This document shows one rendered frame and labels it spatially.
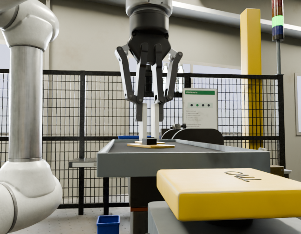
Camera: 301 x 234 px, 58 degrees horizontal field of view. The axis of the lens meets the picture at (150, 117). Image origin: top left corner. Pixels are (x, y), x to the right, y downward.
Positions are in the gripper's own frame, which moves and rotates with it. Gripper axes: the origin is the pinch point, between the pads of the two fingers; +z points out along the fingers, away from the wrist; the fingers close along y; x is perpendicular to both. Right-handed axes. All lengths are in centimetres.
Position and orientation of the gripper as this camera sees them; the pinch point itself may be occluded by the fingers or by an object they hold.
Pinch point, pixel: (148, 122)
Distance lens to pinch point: 50.6
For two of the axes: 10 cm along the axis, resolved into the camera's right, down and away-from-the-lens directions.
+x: -2.7, 0.5, 9.6
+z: 0.0, 10.0, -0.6
